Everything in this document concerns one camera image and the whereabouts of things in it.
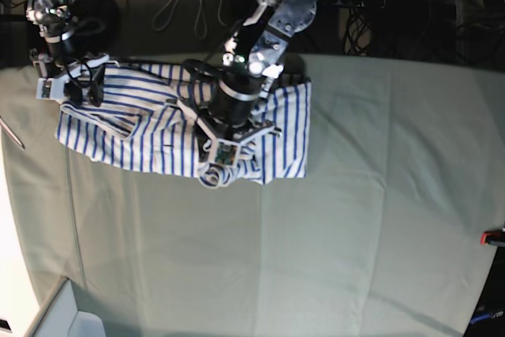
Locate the green table cloth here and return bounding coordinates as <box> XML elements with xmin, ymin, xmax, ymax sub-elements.
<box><xmin>1</xmin><ymin>56</ymin><xmax>504</xmax><ymax>336</ymax></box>

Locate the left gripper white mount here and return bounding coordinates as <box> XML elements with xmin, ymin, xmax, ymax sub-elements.
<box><xmin>167</xmin><ymin>84</ymin><xmax>281</xmax><ymax>167</ymax></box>

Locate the red clamp at right edge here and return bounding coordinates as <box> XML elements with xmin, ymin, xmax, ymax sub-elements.
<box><xmin>481</xmin><ymin>229</ymin><xmax>505</xmax><ymax>248</ymax></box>

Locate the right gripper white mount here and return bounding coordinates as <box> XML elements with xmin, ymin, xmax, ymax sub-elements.
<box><xmin>29</xmin><ymin>49</ymin><xmax>118</xmax><ymax>107</ymax></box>

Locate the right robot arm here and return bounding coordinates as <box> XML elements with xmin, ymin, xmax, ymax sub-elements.
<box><xmin>26</xmin><ymin>0</ymin><xmax>121</xmax><ymax>107</ymax></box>

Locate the white bin at corner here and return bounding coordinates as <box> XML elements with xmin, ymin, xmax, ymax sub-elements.
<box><xmin>24</xmin><ymin>276</ymin><xmax>107</xmax><ymax>337</ymax></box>

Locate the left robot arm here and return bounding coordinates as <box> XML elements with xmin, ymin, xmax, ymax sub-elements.
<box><xmin>174</xmin><ymin>0</ymin><xmax>318</xmax><ymax>167</ymax></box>

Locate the blue white striped t-shirt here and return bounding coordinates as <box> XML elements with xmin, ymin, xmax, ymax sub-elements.
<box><xmin>55</xmin><ymin>64</ymin><xmax>312</xmax><ymax>188</ymax></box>

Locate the black round bag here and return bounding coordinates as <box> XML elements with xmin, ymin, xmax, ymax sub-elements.
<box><xmin>73</xmin><ymin>0</ymin><xmax>121</xmax><ymax>54</ymax></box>

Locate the white cable loop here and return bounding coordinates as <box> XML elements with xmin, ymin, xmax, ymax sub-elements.
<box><xmin>128</xmin><ymin>0</ymin><xmax>238</xmax><ymax>40</ymax></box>

